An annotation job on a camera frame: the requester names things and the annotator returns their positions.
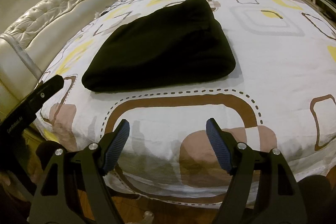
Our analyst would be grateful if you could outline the black pants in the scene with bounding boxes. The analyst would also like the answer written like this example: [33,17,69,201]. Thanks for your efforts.
[81,0,236,93]

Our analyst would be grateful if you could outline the white tufted headboard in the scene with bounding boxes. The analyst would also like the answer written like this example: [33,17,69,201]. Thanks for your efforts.
[1,0,117,119]

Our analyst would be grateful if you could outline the patterned white bed sheet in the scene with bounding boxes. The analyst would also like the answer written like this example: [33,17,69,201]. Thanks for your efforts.
[35,0,335,206]

